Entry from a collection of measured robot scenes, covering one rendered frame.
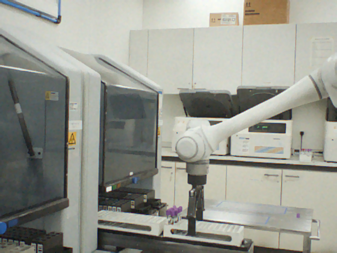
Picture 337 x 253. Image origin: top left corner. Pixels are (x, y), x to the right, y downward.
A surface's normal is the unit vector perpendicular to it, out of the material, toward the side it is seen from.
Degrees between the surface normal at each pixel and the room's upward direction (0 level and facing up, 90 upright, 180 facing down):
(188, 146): 95
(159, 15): 90
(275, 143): 90
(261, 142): 90
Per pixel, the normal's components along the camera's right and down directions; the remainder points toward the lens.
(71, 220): 0.95, 0.04
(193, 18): -0.32, 0.03
